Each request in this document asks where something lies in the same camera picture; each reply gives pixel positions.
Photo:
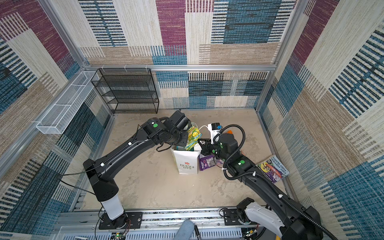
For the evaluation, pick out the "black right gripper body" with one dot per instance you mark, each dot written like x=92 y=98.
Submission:
x=210 y=149

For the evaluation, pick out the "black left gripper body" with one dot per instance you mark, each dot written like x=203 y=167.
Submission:
x=178 y=139

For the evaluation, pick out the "green Fox's spring candy bag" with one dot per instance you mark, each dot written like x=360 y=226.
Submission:
x=193 y=136

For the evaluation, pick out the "teal candy bag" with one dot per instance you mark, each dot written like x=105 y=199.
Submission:
x=178 y=148

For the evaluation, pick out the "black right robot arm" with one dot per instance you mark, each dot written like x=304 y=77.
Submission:
x=287 y=218

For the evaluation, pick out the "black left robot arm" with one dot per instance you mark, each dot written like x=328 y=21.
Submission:
x=155 y=131

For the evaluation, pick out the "purple candy bag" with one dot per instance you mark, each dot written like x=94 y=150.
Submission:
x=206 y=162

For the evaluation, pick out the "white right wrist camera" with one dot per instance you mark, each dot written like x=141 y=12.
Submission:
x=214 y=130

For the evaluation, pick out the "colourful leaflet by wall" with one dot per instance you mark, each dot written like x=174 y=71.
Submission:
x=273 y=169

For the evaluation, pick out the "black wire shelf rack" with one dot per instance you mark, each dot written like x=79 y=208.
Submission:
x=127 y=90

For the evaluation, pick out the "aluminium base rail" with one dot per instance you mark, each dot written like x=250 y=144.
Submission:
x=165 y=224

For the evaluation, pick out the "white wire mesh basket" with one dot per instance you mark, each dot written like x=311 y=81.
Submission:
x=59 y=116

